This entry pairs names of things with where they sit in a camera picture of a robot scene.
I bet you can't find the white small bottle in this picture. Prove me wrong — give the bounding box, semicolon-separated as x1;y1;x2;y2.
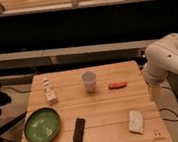
42;78;58;105

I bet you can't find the black cable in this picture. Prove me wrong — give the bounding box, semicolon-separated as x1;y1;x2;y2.
155;83;178;142

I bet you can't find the translucent plastic cup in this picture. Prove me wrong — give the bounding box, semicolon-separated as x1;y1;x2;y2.
81;71;97;93

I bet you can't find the red sausage toy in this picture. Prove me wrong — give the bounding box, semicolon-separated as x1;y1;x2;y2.
108;82;127;90

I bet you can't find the green plate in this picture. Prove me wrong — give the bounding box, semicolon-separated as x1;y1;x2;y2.
24;107;62;142

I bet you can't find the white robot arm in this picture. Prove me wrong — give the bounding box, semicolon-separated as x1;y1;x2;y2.
142;33;178;101

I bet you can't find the black remote control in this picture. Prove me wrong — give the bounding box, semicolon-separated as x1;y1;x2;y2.
73;118;86;142

